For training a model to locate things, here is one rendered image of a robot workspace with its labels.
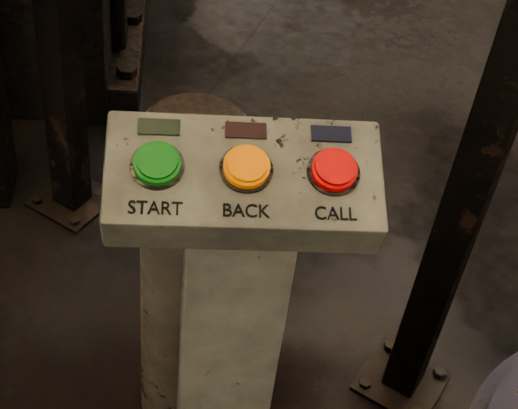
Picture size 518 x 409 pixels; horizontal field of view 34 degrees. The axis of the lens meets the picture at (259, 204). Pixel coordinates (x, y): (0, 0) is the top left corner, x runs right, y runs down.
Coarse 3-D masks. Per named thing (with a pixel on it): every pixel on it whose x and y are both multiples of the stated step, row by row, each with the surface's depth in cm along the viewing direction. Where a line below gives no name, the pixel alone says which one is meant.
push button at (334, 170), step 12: (324, 156) 72; (336, 156) 72; (348, 156) 72; (312, 168) 72; (324, 168) 72; (336, 168) 72; (348, 168) 72; (324, 180) 71; (336, 180) 71; (348, 180) 71
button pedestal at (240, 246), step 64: (128, 128) 73; (192, 128) 73; (128, 192) 70; (192, 192) 71; (256, 192) 71; (320, 192) 72; (384, 192) 73; (192, 256) 74; (256, 256) 75; (192, 320) 80; (256, 320) 81; (192, 384) 88; (256, 384) 88
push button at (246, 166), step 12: (240, 144) 72; (228, 156) 71; (240, 156) 71; (252, 156) 72; (264, 156) 72; (228, 168) 71; (240, 168) 71; (252, 168) 71; (264, 168) 71; (228, 180) 71; (240, 180) 70; (252, 180) 70; (264, 180) 71
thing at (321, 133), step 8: (312, 128) 74; (320, 128) 74; (328, 128) 75; (336, 128) 75; (344, 128) 75; (312, 136) 74; (320, 136) 74; (328, 136) 74; (336, 136) 74; (344, 136) 74
